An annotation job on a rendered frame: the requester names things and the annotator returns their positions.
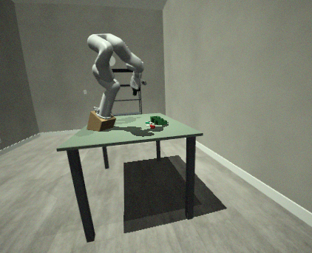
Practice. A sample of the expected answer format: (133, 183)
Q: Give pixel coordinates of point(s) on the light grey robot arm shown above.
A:
(105, 44)

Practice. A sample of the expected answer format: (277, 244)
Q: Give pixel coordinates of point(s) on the green rack of bins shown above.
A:
(158, 120)

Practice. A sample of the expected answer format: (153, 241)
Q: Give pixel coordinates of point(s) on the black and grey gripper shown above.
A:
(135, 84)

